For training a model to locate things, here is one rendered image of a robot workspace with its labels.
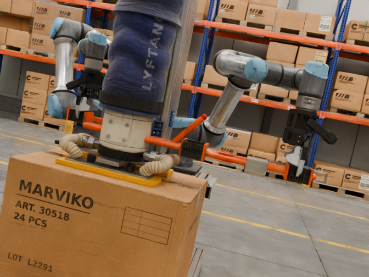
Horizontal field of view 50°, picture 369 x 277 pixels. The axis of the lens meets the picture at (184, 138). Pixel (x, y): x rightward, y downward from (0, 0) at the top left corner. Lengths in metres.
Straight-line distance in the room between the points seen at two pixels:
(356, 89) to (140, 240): 7.80
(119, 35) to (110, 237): 0.64
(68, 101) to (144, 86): 0.76
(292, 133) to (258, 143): 7.70
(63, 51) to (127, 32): 0.82
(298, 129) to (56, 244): 0.84
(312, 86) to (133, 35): 0.58
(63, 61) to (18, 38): 8.13
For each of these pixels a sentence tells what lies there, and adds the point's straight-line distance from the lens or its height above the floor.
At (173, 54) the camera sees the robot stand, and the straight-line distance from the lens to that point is 2.09.
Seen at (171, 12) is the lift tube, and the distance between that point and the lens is 1.33.
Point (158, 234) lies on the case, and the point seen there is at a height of 0.96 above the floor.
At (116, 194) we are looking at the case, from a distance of 1.22.
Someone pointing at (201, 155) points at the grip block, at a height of 1.19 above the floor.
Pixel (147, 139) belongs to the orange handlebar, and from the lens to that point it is 1.34.
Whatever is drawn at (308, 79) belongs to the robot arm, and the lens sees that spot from 1.29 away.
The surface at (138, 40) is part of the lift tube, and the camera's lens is 1.29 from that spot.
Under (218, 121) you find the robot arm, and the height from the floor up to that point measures 1.29.
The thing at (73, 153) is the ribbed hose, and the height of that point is 1.12.
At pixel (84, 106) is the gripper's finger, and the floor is 1.25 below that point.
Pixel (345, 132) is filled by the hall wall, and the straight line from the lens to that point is 10.03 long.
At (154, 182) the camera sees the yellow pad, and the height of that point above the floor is 1.09.
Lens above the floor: 1.38
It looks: 6 degrees down
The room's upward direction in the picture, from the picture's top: 11 degrees clockwise
